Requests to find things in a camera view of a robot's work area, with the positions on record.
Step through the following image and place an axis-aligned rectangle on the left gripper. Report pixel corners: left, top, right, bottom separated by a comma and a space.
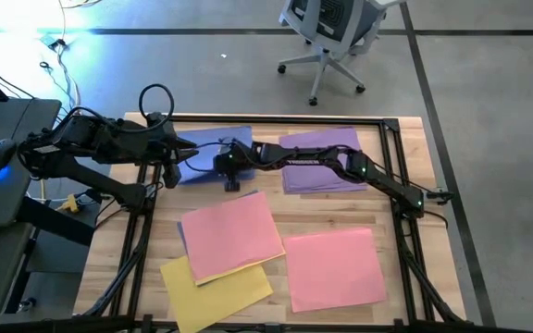
144, 121, 201, 191

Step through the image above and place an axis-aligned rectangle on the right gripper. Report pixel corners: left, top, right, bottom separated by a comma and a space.
213, 140, 255, 193

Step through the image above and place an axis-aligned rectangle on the purple paper sheet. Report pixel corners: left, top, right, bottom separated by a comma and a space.
279, 127, 369, 195

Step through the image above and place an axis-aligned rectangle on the yellow paper sheet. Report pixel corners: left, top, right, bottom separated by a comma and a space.
159, 255, 275, 333
193, 251, 288, 288

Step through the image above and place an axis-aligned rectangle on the pink paper sheet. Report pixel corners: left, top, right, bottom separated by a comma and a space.
180, 190, 287, 286
282, 227, 389, 315

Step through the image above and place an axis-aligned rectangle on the yellow clamp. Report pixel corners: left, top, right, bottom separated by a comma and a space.
55, 193, 81, 216

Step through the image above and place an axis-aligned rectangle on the grey office chair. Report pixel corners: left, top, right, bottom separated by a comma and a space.
276, 0, 406, 107

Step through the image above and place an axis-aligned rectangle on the grey power adapter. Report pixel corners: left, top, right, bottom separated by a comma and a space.
38, 32, 68, 53

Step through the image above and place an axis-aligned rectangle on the black caster wheel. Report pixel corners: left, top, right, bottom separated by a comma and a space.
16, 297, 37, 315

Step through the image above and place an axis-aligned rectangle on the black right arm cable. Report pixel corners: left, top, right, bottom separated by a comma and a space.
183, 137, 230, 175

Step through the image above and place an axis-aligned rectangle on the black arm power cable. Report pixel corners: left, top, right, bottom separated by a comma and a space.
74, 187, 129, 208

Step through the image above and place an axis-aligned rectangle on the black aluminium table frame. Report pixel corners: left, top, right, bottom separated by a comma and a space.
74, 113, 469, 333

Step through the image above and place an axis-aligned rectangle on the white floor cable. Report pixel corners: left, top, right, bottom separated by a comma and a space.
56, 0, 104, 117

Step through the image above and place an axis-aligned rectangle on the black floor cable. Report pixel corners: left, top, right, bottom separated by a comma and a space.
0, 45, 115, 163

